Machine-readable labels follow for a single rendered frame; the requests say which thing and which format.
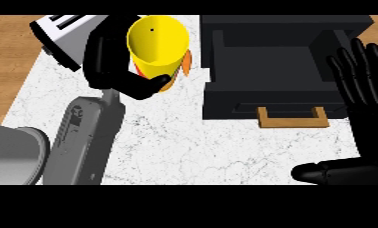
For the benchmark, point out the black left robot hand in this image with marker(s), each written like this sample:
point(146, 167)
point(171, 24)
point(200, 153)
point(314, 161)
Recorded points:
point(100, 62)

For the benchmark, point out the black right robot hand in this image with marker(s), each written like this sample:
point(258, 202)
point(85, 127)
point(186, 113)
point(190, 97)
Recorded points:
point(363, 122)

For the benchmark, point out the white and silver toaster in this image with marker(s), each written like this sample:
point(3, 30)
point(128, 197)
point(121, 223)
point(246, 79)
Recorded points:
point(73, 42)

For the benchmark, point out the grey rounded object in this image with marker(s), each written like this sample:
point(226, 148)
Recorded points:
point(19, 158)

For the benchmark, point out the dark grey cabinet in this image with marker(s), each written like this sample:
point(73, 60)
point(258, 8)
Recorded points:
point(274, 23)

